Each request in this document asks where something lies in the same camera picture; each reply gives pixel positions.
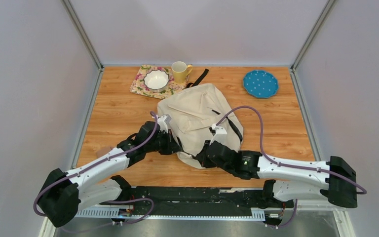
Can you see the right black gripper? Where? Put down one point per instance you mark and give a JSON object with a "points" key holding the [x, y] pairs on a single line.
{"points": [[202, 159]]}

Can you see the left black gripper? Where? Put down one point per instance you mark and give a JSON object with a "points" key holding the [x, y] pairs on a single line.
{"points": [[171, 146]]}

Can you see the beige canvas backpack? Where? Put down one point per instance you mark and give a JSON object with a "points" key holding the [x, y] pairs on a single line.
{"points": [[192, 113]]}

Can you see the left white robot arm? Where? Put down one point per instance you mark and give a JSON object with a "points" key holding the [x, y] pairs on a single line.
{"points": [[65, 193]]}

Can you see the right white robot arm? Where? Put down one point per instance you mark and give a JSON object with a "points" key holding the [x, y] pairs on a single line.
{"points": [[287, 179]]}

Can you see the floral square tray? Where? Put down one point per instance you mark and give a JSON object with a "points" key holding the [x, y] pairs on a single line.
{"points": [[138, 85]]}

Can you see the white bowl with dark rim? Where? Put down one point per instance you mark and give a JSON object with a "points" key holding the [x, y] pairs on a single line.
{"points": [[156, 81]]}

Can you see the small brown cardboard box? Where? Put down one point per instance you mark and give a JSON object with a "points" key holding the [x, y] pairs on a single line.
{"points": [[103, 151]]}

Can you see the yellow ceramic mug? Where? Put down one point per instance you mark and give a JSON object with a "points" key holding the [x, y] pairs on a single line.
{"points": [[181, 71]]}

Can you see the blue polka dot plate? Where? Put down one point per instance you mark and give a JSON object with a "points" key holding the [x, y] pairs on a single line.
{"points": [[260, 84]]}

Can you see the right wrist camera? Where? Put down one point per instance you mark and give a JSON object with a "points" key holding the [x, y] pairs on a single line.
{"points": [[219, 134]]}

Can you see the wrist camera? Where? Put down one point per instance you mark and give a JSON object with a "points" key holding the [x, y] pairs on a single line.
{"points": [[163, 123], [219, 134]]}

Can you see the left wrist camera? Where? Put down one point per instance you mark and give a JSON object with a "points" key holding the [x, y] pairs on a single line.
{"points": [[163, 123]]}

